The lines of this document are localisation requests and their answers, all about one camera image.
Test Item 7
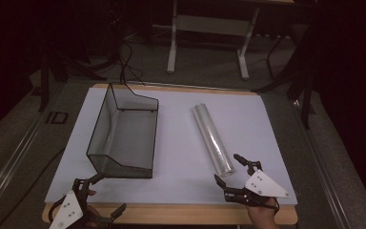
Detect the black hanging cable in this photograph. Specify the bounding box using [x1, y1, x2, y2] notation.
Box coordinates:
[117, 41, 146, 89]

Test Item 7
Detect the person's right hand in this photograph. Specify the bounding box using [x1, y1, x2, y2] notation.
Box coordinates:
[246, 197, 281, 229]

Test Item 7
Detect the white metal table frame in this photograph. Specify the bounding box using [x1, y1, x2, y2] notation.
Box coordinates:
[166, 0, 262, 81]

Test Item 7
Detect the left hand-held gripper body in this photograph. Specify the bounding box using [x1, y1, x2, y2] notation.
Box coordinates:
[48, 178, 113, 229]

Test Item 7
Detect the black metal stand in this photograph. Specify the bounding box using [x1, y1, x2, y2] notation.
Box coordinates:
[37, 44, 108, 113]
[253, 30, 316, 130]

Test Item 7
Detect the black floor cable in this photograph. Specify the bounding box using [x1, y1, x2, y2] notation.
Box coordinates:
[0, 146, 67, 229]

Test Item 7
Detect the person's left hand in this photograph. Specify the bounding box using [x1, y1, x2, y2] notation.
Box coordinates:
[83, 189, 110, 229]

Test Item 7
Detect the white table mat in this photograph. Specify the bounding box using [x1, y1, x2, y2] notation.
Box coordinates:
[44, 87, 298, 206]

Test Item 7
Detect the clear plastic film roll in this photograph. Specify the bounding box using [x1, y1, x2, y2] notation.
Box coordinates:
[192, 102, 235, 178]

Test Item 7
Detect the black floor bracket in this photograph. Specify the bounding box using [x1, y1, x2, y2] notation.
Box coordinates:
[45, 111, 70, 125]

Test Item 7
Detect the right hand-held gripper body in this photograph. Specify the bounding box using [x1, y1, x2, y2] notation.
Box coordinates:
[223, 160, 291, 208]

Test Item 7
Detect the black wire mesh basket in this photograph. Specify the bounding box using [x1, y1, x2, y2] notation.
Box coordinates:
[86, 82, 160, 179]

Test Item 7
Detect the metal floor rail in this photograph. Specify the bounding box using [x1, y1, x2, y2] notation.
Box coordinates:
[0, 108, 51, 218]
[290, 99, 353, 229]

